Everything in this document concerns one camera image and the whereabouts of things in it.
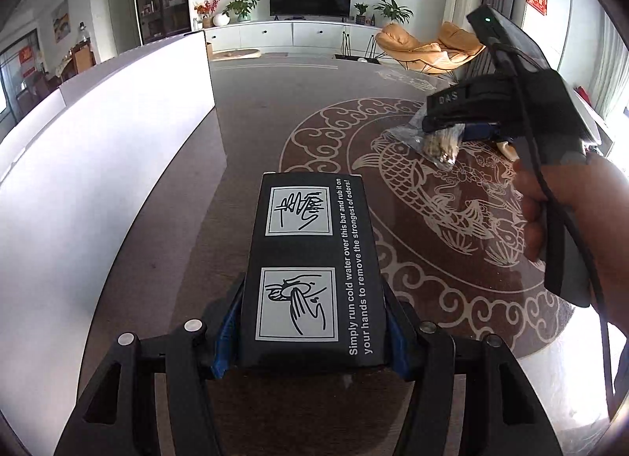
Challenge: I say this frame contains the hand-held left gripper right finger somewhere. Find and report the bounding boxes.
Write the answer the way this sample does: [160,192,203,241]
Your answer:
[383,284,563,456]

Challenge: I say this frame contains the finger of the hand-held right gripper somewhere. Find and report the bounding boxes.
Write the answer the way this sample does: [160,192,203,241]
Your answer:
[421,75,492,135]
[463,123,503,141]

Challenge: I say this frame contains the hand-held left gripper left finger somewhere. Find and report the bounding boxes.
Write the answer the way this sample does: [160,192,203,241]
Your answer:
[54,273,246,456]

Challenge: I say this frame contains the clear plastic bag beige contents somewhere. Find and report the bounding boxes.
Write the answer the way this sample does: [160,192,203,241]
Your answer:
[386,107,465,172]

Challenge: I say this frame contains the black box with white print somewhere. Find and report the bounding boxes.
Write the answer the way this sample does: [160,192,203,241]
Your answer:
[236,172,396,371]

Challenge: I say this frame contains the person's right hand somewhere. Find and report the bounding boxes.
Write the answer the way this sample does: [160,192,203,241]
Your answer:
[496,139,629,300]

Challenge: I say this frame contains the orange lounge chair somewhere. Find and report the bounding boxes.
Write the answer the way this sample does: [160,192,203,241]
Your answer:
[376,21,487,76]

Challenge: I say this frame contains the white sheer curtain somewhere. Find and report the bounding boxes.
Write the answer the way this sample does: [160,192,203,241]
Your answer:
[590,18,629,118]

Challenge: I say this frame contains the black floor tray with stand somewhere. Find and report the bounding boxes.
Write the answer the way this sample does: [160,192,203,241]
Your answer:
[335,31,381,64]

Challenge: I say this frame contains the large leafy potted plant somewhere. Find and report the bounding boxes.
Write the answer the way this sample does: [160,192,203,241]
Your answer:
[372,0,414,24]

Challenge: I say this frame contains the white television cabinet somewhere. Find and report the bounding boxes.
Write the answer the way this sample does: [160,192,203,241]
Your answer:
[204,18,394,56]

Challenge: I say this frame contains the bushy green potted plant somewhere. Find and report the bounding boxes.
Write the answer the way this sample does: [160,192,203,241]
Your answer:
[223,0,260,23]

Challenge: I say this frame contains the red flower arrangement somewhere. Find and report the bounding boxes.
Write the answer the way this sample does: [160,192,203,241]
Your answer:
[193,0,222,28]

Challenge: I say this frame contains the wooden dining set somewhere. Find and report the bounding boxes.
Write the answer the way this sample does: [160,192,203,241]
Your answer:
[29,38,99,98]

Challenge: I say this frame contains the black cable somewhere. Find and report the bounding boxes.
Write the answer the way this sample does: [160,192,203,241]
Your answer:
[489,40,617,405]

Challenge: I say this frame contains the wall painting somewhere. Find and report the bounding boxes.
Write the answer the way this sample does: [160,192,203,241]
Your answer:
[51,0,70,42]

